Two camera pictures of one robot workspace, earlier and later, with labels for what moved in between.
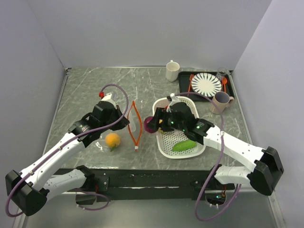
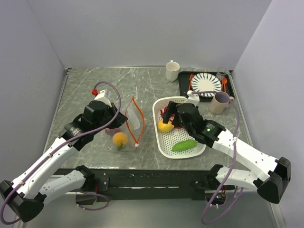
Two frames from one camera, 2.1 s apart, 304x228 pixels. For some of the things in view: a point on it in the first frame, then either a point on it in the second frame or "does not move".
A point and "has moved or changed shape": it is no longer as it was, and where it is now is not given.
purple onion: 146,121 has moved or changed shape
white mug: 172,69 does not move
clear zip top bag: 126,139 has moved or changed shape
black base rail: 122,185 does not move
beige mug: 223,100 does not move
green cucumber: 184,145 does not move
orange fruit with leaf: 112,140 -> 119,139
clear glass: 222,73 does not move
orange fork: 190,79 does not move
